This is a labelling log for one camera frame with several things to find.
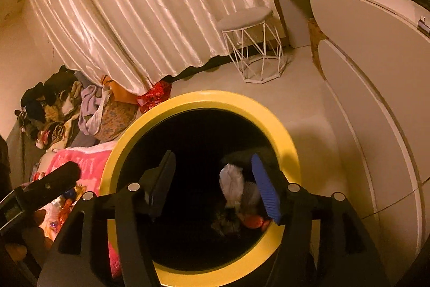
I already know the person's left hand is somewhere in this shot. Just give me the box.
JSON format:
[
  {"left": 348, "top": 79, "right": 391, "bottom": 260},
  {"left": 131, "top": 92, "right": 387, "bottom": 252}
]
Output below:
[{"left": 5, "top": 208, "right": 54, "bottom": 261}]

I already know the red round packet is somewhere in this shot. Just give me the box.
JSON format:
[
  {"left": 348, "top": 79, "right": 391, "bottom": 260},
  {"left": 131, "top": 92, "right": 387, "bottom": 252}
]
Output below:
[{"left": 240, "top": 213, "right": 273, "bottom": 230}]

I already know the purple cloth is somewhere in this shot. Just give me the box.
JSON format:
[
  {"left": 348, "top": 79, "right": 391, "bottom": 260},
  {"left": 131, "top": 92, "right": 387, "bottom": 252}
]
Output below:
[{"left": 78, "top": 84, "right": 110, "bottom": 136}]

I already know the white crumpled paper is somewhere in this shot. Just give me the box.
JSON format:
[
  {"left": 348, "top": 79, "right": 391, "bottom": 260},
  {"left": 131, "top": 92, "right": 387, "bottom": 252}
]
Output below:
[{"left": 219, "top": 163, "right": 256, "bottom": 208}]

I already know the shiny cream curtain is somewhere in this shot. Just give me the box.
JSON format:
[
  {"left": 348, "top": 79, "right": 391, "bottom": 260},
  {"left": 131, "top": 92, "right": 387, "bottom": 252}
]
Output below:
[{"left": 23, "top": 0, "right": 279, "bottom": 96}]

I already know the pink printed blanket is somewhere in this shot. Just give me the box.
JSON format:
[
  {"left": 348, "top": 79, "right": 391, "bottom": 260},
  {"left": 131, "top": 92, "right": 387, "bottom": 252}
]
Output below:
[{"left": 30, "top": 141, "right": 121, "bottom": 277}]

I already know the yellow rimmed black trash bin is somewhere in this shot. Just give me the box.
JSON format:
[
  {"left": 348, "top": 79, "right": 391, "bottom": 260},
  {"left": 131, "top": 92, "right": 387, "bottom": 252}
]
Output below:
[{"left": 100, "top": 90, "right": 302, "bottom": 287}]

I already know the floral fabric bag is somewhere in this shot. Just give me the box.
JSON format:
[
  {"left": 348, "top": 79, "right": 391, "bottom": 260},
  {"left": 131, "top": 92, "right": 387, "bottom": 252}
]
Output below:
[{"left": 94, "top": 99, "right": 139, "bottom": 141}]

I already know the orange bag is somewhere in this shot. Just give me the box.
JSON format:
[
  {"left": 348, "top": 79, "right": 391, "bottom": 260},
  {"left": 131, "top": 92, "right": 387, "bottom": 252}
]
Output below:
[{"left": 101, "top": 75, "right": 138, "bottom": 104}]

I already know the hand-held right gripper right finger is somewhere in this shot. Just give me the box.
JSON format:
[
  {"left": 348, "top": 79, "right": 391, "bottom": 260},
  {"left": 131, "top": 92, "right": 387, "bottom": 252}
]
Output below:
[{"left": 250, "top": 153, "right": 392, "bottom": 287}]

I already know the pile of dark clothes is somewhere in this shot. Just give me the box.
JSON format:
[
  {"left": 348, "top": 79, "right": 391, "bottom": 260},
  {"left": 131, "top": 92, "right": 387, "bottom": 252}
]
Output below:
[{"left": 15, "top": 65, "right": 84, "bottom": 150}]

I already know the white wardrobe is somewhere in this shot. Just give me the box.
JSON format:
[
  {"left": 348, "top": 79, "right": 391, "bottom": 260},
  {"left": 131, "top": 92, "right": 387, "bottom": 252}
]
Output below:
[{"left": 309, "top": 0, "right": 430, "bottom": 274}]

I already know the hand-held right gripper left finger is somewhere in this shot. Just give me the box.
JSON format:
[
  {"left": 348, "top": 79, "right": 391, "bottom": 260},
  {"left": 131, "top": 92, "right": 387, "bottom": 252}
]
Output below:
[{"left": 37, "top": 150, "right": 177, "bottom": 287}]

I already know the white wire frame stool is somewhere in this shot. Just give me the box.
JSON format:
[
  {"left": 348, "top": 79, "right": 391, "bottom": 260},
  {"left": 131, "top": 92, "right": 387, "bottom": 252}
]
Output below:
[{"left": 217, "top": 7, "right": 289, "bottom": 84}]

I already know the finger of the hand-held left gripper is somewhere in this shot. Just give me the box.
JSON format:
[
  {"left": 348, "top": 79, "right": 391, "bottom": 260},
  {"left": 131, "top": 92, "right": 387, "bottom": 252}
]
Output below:
[{"left": 22, "top": 161, "right": 81, "bottom": 207}]

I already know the grey sofa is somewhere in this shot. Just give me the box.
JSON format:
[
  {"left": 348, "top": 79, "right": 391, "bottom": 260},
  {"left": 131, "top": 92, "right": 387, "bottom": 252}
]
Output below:
[{"left": 7, "top": 121, "right": 46, "bottom": 188}]

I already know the red gift bag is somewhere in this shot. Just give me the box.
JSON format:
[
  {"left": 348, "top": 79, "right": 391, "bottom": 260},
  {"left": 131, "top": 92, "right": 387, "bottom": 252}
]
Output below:
[{"left": 136, "top": 81, "right": 173, "bottom": 113}]

